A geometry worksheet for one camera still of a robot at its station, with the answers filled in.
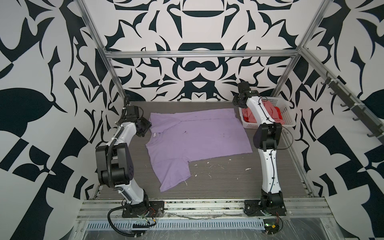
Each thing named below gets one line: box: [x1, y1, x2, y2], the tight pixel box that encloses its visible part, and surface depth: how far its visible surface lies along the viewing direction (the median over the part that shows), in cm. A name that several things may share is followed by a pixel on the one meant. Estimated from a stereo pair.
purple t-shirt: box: [145, 108, 253, 192], surface depth 101 cm
